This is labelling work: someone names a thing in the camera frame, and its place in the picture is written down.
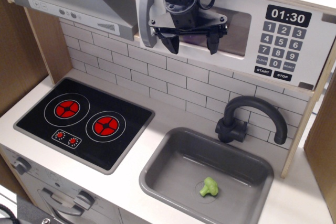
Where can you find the black toy stove top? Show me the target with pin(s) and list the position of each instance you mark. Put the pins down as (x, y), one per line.
(86, 124)

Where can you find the green toy broccoli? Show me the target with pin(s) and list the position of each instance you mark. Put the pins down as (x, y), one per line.
(210, 187)

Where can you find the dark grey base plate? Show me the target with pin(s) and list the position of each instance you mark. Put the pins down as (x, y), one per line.
(28, 213)

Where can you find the purple toy eggplant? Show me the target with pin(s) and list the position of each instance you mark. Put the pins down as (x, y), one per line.
(194, 39)

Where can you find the grey toy sink basin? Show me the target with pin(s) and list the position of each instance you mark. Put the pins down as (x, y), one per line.
(176, 171)

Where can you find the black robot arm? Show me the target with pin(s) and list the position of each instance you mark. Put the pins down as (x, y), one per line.
(189, 17)

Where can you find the grey microwave door handle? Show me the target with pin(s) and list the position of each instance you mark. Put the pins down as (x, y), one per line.
(148, 39)

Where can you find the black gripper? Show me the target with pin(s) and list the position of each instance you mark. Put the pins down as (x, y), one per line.
(191, 18)

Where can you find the dark grey toy faucet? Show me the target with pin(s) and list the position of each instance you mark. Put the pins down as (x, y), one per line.
(230, 129)

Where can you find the brown cardboard panel right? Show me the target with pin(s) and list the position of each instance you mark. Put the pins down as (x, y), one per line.
(320, 147)

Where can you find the grey oven knob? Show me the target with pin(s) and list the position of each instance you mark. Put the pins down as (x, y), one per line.
(21, 165)

